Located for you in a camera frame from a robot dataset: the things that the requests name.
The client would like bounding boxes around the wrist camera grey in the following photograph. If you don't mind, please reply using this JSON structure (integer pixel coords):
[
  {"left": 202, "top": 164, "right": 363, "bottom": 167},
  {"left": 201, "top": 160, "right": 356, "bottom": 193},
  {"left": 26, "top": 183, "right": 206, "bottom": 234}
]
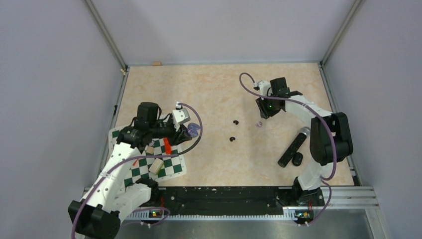
[
  {"left": 172, "top": 108, "right": 191, "bottom": 131},
  {"left": 254, "top": 81, "right": 272, "bottom": 96}
]

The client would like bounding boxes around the small wooden cube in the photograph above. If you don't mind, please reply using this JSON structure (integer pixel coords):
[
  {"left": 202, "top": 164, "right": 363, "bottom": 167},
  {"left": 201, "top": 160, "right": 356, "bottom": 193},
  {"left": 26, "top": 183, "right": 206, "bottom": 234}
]
[{"left": 145, "top": 146, "right": 155, "bottom": 155}]

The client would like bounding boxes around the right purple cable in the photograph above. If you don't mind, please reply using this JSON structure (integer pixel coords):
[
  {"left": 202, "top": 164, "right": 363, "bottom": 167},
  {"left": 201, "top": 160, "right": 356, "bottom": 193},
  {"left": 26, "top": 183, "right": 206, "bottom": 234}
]
[{"left": 239, "top": 72, "right": 337, "bottom": 228}]

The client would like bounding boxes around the aluminium frame post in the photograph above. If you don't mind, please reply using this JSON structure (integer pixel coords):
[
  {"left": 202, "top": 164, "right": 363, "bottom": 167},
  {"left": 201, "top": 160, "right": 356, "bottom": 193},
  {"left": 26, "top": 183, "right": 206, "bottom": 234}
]
[
  {"left": 82, "top": 0, "right": 128, "bottom": 76},
  {"left": 319, "top": 0, "right": 365, "bottom": 68}
]

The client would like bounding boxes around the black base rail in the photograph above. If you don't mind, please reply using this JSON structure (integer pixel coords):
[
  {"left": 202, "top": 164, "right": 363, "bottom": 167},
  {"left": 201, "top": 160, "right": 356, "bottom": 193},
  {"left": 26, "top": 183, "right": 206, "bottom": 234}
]
[{"left": 128, "top": 186, "right": 325, "bottom": 217}]

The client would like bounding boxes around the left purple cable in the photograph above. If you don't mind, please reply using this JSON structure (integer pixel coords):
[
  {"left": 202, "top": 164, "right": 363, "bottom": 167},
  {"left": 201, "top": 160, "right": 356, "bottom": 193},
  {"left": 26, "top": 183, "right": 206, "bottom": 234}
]
[{"left": 71, "top": 102, "right": 204, "bottom": 239}]

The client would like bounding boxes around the orange rectangular block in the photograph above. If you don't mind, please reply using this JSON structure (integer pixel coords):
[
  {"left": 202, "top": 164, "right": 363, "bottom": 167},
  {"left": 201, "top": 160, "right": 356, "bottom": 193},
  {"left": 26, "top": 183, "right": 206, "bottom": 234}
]
[{"left": 163, "top": 138, "right": 172, "bottom": 155}]

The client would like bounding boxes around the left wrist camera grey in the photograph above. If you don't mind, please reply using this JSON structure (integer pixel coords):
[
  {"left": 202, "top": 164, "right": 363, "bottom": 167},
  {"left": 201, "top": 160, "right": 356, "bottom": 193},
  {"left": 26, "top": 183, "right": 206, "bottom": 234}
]
[{"left": 172, "top": 108, "right": 191, "bottom": 131}]

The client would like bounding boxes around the green white chess mat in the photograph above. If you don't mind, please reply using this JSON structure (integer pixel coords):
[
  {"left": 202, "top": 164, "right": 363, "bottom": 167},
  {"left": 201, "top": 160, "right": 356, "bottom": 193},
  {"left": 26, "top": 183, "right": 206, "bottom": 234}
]
[{"left": 122, "top": 139, "right": 187, "bottom": 187}]

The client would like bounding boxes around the aluminium frame post left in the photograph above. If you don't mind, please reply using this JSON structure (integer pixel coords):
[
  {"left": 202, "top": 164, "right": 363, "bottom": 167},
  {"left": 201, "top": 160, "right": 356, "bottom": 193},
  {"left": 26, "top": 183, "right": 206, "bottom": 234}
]
[{"left": 82, "top": 0, "right": 128, "bottom": 76}]

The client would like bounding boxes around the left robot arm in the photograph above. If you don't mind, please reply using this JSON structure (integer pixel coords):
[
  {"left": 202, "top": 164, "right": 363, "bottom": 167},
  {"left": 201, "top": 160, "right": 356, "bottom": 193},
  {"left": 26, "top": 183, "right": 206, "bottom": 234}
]
[{"left": 68, "top": 102, "right": 198, "bottom": 239}]

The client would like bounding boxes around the aluminium frame post right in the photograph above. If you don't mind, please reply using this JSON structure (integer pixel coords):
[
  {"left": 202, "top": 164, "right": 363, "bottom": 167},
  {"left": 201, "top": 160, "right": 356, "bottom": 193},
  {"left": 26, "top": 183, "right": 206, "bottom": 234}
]
[{"left": 319, "top": 0, "right": 365, "bottom": 68}]

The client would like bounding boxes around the purple cable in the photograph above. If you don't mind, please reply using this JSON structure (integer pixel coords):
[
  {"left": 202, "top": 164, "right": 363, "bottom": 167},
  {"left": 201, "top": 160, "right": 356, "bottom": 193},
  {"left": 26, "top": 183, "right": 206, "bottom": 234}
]
[
  {"left": 239, "top": 72, "right": 337, "bottom": 228},
  {"left": 71, "top": 102, "right": 204, "bottom": 239}
]

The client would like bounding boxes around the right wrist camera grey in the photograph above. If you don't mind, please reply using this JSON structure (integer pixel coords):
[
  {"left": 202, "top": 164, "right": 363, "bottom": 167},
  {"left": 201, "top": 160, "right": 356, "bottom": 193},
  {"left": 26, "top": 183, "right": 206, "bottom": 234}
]
[{"left": 254, "top": 81, "right": 272, "bottom": 96}]

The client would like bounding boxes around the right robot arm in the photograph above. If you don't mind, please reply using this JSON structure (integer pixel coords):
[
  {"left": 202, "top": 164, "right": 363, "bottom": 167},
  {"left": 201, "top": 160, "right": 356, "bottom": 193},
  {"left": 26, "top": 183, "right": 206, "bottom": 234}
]
[{"left": 254, "top": 77, "right": 353, "bottom": 205}]

